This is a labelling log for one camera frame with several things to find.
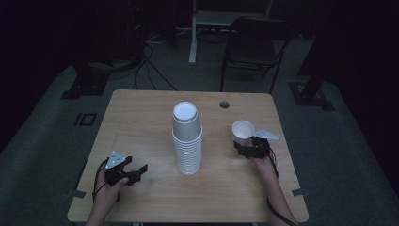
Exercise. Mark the dark equipment rack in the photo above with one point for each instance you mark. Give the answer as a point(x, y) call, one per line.
point(150, 25)

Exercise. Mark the round black table grommet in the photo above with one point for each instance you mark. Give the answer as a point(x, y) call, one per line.
point(224, 104)

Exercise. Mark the person's right hand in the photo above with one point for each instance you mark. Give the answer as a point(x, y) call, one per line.
point(266, 169)

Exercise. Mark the person's left hand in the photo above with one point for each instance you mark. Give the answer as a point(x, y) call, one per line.
point(106, 196)

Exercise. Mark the single white paper cup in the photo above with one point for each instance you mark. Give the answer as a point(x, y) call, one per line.
point(242, 129)

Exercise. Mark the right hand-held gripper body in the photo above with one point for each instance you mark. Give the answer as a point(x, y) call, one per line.
point(259, 149)

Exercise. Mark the black stand with flat base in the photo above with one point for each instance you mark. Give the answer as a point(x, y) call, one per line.
point(310, 91)
point(87, 84)

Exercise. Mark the grey tape piece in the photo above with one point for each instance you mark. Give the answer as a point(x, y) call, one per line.
point(80, 194)
point(300, 191)

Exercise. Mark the white metal desk frame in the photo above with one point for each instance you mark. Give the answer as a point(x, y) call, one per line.
point(193, 37)

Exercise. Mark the black folding chair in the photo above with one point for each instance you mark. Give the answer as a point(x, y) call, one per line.
point(254, 50)

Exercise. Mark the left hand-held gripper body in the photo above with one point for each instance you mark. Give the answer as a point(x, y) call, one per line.
point(117, 171)

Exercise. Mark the stack of white paper cups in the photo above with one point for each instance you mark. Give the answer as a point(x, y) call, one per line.
point(187, 147)

